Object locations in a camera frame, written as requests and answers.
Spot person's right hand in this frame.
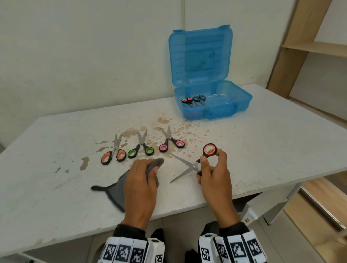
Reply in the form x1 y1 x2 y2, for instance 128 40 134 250
196 148 237 215

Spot person's left hand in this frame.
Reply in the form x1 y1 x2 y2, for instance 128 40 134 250
123 159 159 217

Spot grey cloth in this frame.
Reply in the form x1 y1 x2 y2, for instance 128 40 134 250
91 158 165 213

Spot person's right forearm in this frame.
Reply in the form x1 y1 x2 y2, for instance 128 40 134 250
214 207 250 239

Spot person's left forearm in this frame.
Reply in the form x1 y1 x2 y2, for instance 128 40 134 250
112 214 153 242

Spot left marker wristband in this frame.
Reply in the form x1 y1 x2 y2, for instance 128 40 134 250
98 236 166 263

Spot marker wristband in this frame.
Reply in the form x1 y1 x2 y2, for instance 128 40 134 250
198 230 267 263
98 236 166 263

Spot right marker wristband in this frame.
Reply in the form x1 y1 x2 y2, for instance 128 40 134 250
198 230 267 263

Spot blue plastic case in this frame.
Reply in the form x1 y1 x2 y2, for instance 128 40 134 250
168 25 253 121

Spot wooden shelf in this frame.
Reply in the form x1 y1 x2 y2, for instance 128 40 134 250
266 0 347 122

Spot green-handled scissors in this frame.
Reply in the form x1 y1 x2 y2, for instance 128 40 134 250
127 130 155 159

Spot pink-handled scissors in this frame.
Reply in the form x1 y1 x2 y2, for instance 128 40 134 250
159 125 185 153

